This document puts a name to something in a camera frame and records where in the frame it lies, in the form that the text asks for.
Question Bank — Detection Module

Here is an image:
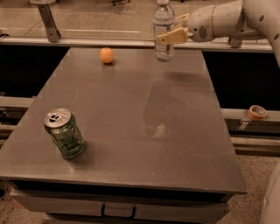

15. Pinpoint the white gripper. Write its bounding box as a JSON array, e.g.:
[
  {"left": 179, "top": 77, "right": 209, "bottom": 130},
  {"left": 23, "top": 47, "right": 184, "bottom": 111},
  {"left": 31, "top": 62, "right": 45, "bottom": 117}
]
[{"left": 156, "top": 5, "right": 214, "bottom": 46}]

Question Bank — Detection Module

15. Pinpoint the clear plastic water bottle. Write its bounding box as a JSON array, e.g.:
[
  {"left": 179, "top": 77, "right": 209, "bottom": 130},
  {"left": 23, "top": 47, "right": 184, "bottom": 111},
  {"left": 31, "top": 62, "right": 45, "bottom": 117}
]
[{"left": 153, "top": 0, "right": 175, "bottom": 62}]

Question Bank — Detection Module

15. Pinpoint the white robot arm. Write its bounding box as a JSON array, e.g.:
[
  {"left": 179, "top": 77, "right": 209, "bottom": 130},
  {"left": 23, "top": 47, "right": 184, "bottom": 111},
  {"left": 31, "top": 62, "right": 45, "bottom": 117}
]
[{"left": 155, "top": 0, "right": 280, "bottom": 66}]

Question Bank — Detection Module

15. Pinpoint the green soda can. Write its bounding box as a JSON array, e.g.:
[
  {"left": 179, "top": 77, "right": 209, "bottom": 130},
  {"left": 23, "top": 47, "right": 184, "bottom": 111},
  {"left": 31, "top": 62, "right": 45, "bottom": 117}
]
[{"left": 44, "top": 108, "right": 85, "bottom": 159}]

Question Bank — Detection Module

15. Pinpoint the orange fruit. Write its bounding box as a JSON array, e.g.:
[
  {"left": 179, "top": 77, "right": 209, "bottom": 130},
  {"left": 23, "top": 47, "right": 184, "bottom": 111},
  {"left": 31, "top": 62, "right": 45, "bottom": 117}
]
[{"left": 100, "top": 47, "right": 114, "bottom": 64}]

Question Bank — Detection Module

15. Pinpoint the orange tape roll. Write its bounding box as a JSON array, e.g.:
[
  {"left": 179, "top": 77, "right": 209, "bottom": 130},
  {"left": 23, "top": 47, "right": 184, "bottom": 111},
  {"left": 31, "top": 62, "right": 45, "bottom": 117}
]
[{"left": 248, "top": 105, "right": 267, "bottom": 119}]

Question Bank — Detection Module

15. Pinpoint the grey cabinet drawer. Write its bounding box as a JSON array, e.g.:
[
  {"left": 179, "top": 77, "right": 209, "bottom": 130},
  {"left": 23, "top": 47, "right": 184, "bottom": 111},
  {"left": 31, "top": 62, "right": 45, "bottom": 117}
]
[{"left": 10, "top": 189, "right": 229, "bottom": 224}]

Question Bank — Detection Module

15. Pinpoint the right metal bracket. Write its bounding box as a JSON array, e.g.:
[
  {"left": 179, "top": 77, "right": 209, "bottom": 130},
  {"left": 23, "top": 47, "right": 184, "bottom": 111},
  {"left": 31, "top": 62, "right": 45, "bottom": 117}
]
[{"left": 228, "top": 38, "right": 242, "bottom": 48}]

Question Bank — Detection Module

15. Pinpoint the metal bracket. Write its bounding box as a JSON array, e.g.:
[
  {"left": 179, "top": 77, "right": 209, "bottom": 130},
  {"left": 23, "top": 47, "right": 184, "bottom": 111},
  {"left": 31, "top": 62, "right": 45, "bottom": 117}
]
[
  {"left": 37, "top": 3, "right": 61, "bottom": 43},
  {"left": 228, "top": 38, "right": 242, "bottom": 48}
]

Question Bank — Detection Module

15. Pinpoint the left metal bracket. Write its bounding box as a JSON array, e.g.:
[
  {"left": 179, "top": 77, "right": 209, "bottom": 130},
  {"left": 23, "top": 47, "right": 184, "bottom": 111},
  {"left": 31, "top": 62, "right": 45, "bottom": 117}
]
[{"left": 37, "top": 3, "right": 61, "bottom": 43}]

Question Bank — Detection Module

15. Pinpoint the grey metal rail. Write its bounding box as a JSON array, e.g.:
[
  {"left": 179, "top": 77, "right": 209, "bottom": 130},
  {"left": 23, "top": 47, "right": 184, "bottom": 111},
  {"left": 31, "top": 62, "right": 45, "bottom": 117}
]
[{"left": 0, "top": 36, "right": 273, "bottom": 53}]

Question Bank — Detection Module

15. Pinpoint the black drawer handle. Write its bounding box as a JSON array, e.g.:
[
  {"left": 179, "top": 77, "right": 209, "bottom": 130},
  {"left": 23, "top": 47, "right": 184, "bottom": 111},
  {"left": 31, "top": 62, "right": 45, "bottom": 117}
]
[{"left": 101, "top": 203, "right": 137, "bottom": 219}]

